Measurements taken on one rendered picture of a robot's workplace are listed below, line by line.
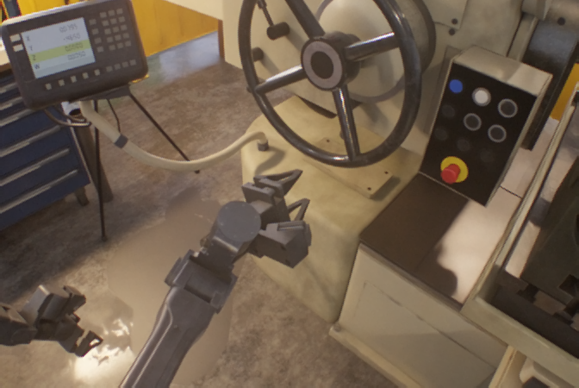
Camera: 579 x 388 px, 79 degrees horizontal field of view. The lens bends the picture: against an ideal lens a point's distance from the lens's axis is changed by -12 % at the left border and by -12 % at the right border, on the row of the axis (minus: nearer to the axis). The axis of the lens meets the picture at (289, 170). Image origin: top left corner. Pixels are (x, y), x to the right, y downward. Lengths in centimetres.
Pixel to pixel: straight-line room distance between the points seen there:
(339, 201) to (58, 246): 151
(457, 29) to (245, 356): 142
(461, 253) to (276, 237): 91
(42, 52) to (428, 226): 125
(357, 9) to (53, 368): 174
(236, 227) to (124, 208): 186
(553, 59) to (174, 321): 77
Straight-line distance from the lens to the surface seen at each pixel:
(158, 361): 46
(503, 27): 76
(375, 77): 74
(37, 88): 111
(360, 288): 145
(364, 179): 147
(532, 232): 95
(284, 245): 52
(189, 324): 50
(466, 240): 141
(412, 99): 57
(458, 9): 77
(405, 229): 135
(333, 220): 134
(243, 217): 50
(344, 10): 74
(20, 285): 223
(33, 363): 197
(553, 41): 85
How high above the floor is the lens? 160
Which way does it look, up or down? 41 degrees down
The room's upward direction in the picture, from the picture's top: 3 degrees clockwise
